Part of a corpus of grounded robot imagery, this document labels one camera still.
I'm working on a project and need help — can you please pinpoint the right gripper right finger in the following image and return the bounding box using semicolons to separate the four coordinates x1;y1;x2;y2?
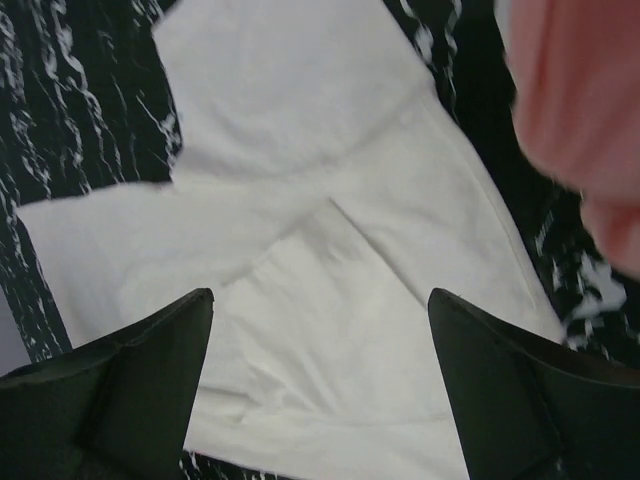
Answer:
428;289;639;480

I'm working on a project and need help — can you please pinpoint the white t-shirt red print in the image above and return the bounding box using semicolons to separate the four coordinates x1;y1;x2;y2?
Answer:
19;1;561;479

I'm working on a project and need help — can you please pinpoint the pink t-shirt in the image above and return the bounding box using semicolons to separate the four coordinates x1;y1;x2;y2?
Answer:
502;0;639;278

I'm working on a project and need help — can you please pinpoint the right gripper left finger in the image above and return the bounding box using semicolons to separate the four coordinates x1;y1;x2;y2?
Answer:
1;288;214;479

